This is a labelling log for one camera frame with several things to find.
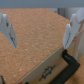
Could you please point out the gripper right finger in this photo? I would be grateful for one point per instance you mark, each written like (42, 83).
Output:
(72, 29)

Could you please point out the wooden drawer box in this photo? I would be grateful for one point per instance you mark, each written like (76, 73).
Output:
(50, 68)

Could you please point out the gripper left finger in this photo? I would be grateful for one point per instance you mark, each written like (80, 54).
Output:
(6, 26)

